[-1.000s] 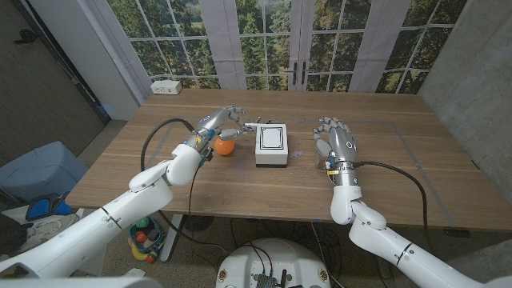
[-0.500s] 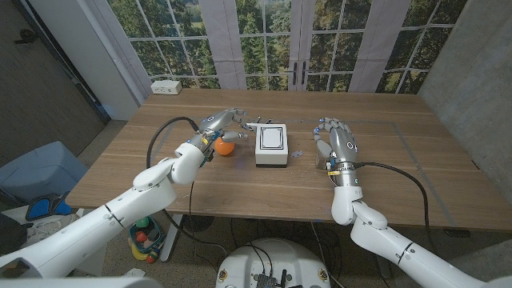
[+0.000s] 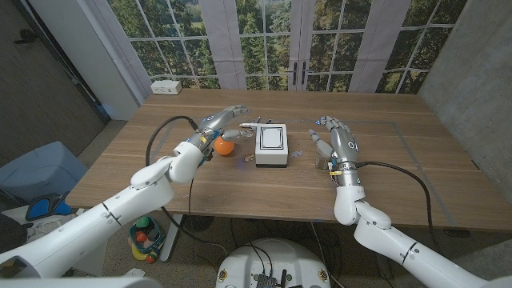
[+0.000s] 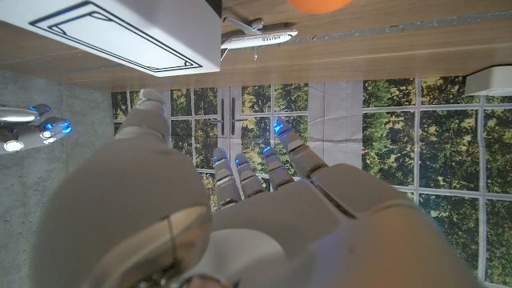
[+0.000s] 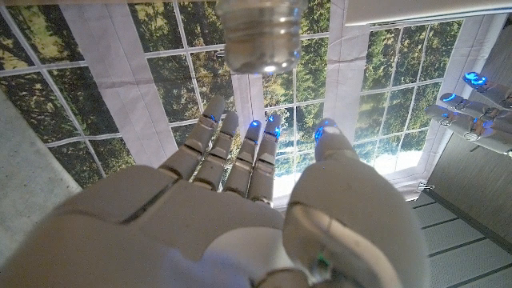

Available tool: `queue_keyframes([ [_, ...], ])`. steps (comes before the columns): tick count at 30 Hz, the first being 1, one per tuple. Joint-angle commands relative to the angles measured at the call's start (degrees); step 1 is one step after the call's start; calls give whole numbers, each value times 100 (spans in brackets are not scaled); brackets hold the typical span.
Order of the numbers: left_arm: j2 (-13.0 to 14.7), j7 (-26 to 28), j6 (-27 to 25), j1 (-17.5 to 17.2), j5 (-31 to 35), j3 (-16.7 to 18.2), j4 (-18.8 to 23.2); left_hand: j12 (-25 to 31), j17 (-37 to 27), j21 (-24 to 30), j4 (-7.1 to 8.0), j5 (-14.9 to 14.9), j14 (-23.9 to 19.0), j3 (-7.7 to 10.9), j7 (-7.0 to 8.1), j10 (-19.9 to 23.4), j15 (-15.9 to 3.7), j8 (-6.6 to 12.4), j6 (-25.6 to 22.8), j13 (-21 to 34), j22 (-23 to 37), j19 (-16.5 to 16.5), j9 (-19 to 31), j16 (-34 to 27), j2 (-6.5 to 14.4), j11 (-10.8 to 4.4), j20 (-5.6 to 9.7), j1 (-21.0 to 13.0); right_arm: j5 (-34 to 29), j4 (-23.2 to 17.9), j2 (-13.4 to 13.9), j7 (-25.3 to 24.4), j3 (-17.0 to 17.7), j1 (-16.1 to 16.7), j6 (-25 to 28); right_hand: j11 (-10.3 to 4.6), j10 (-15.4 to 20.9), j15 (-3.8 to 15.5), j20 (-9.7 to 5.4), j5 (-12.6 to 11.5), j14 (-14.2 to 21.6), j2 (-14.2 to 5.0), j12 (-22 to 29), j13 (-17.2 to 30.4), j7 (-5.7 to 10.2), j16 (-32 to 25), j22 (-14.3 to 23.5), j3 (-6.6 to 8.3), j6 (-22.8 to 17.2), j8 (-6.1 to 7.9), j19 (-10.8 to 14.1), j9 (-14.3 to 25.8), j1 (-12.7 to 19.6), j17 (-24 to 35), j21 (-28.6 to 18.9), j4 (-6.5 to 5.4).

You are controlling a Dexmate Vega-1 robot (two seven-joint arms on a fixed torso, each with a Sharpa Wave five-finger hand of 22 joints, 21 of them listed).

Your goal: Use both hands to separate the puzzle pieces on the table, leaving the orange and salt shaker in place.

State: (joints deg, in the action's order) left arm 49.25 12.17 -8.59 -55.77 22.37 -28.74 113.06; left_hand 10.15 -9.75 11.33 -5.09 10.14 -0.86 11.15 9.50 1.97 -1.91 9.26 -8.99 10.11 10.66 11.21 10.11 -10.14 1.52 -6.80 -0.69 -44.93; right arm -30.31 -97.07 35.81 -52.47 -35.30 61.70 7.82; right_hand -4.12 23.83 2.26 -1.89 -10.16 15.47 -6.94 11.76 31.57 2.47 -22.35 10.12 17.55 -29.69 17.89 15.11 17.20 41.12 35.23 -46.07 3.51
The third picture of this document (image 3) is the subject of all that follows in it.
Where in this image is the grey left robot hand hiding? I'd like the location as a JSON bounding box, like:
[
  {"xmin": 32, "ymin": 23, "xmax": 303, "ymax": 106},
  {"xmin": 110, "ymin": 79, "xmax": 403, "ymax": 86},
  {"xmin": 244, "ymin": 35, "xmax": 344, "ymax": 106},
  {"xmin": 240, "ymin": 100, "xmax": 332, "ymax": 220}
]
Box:
[{"xmin": 186, "ymin": 104, "xmax": 251, "ymax": 161}]

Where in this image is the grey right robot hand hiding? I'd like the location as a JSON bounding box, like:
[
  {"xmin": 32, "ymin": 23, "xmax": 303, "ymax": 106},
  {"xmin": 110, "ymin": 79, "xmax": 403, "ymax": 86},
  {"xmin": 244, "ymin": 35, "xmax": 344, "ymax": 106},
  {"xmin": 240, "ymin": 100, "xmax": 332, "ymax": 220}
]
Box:
[{"xmin": 307, "ymin": 115, "xmax": 361, "ymax": 188}]

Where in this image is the glass salt shaker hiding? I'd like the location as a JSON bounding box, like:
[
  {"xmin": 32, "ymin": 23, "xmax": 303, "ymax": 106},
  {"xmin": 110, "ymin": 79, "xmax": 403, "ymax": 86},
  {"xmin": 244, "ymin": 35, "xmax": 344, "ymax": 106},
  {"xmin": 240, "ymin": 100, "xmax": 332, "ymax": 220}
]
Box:
[{"xmin": 314, "ymin": 144, "xmax": 335, "ymax": 170}]

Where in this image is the orange fruit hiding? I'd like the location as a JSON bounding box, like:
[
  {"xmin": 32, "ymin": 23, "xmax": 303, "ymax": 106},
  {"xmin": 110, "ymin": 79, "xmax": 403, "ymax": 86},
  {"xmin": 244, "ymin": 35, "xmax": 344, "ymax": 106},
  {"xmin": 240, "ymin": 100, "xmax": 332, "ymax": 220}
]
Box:
[{"xmin": 214, "ymin": 135, "xmax": 236, "ymax": 157}]

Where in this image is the white toy airplane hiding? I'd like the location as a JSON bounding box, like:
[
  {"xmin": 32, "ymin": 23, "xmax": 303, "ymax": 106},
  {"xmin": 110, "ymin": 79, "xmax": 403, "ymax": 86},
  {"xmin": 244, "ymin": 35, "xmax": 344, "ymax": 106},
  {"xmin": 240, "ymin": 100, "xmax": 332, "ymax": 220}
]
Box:
[{"xmin": 238, "ymin": 116, "xmax": 277, "ymax": 131}]

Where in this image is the white power strip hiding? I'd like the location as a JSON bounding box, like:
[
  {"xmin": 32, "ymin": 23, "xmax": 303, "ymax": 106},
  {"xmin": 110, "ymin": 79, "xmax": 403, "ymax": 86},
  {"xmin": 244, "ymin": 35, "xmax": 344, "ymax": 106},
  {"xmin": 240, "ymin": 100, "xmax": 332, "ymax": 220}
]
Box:
[{"xmin": 150, "ymin": 79, "xmax": 183, "ymax": 96}]

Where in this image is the printed window backdrop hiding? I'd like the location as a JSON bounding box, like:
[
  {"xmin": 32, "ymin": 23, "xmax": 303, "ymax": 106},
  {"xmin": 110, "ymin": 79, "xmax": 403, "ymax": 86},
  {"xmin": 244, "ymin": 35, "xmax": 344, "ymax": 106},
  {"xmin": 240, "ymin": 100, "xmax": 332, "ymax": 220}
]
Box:
[{"xmin": 86, "ymin": 0, "xmax": 469, "ymax": 95}]

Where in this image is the black round fan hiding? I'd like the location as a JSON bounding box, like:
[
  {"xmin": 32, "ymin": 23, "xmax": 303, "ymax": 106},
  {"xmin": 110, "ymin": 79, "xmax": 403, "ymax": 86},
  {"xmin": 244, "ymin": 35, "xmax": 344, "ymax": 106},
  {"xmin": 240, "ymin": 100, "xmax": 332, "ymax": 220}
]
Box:
[{"xmin": 182, "ymin": 214, "xmax": 215, "ymax": 233}]

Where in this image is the white table leg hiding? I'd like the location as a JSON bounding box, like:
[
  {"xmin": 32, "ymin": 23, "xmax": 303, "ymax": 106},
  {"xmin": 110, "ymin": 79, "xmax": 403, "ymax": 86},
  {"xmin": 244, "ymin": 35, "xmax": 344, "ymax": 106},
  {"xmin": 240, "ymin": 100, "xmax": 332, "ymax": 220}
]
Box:
[{"xmin": 159, "ymin": 214, "xmax": 184, "ymax": 264}]

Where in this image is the white robot torso base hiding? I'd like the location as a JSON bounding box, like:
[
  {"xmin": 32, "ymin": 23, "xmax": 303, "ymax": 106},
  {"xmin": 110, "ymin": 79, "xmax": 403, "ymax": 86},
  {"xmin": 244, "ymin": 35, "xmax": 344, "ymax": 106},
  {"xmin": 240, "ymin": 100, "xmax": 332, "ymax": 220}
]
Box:
[{"xmin": 214, "ymin": 237, "xmax": 332, "ymax": 288}]

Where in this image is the blue toy basket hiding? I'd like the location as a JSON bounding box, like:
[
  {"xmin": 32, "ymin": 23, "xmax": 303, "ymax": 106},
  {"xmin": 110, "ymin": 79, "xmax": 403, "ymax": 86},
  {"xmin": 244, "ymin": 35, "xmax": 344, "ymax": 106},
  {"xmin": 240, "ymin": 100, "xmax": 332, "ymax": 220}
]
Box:
[{"xmin": 128, "ymin": 215, "xmax": 167, "ymax": 264}]

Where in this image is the yellow toy banana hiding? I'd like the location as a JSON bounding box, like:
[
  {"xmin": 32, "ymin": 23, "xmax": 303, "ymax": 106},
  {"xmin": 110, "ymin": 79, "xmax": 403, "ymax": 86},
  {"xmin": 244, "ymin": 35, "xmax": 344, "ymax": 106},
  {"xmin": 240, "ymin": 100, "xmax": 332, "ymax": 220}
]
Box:
[{"xmin": 130, "ymin": 242, "xmax": 150, "ymax": 262}]

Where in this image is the white paper sheet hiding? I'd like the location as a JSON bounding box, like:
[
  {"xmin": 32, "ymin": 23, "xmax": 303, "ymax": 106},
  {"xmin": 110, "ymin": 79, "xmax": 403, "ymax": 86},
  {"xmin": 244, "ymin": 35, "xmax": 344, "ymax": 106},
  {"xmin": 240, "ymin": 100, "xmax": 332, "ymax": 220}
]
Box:
[{"xmin": 122, "ymin": 267, "xmax": 147, "ymax": 279}]

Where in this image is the grey blue storage bin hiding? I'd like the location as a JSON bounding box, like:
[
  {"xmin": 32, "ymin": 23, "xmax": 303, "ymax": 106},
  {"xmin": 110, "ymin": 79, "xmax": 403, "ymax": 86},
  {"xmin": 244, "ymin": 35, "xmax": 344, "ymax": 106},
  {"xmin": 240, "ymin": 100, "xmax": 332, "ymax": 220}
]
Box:
[{"xmin": 0, "ymin": 140, "xmax": 89, "ymax": 203}]

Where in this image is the white grey sneaker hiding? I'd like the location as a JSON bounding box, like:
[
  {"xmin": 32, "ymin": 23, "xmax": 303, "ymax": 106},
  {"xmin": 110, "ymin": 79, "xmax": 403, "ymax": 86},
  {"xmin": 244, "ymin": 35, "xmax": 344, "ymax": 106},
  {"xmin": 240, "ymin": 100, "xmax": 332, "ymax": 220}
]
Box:
[{"xmin": 30, "ymin": 218, "xmax": 73, "ymax": 241}]

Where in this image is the white box with black frame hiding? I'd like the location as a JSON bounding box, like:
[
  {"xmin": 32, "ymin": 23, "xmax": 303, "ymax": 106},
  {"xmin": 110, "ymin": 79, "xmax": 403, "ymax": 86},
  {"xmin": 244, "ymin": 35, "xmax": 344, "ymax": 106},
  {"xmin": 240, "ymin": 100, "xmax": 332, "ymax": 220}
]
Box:
[{"xmin": 254, "ymin": 122, "xmax": 290, "ymax": 169}]

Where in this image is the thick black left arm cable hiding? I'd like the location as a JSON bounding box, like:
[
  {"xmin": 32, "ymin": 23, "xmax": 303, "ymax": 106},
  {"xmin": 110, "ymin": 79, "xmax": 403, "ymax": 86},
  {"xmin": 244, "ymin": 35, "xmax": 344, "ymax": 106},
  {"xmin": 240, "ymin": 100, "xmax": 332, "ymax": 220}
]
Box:
[{"xmin": 144, "ymin": 114, "xmax": 229, "ymax": 257}]

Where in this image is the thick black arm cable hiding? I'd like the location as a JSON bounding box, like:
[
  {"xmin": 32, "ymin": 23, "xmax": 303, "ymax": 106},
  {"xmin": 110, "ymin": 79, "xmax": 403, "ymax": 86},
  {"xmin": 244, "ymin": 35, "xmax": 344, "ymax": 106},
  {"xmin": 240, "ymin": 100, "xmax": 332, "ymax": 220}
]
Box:
[
  {"xmin": 354, "ymin": 160, "xmax": 437, "ymax": 241},
  {"xmin": 144, "ymin": 114, "xmax": 229, "ymax": 257}
]

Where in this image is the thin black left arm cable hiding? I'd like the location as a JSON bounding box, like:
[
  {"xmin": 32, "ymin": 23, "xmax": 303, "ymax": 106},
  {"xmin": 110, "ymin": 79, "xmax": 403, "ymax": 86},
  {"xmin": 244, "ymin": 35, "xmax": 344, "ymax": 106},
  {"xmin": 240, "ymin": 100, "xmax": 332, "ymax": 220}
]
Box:
[{"xmin": 187, "ymin": 178, "xmax": 195, "ymax": 219}]

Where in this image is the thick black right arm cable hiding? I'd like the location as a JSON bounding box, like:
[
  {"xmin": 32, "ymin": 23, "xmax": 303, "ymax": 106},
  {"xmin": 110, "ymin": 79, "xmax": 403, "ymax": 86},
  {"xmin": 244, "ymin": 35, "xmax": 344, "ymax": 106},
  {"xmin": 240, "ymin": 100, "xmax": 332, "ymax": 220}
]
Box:
[{"xmin": 354, "ymin": 160, "xmax": 437, "ymax": 241}]

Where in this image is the black door handle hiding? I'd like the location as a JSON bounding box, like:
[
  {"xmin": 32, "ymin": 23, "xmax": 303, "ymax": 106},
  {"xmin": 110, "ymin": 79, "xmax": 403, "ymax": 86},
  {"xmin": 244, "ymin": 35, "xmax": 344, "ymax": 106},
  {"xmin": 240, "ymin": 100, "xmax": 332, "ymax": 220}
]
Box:
[{"xmin": 14, "ymin": 28, "xmax": 39, "ymax": 45}]

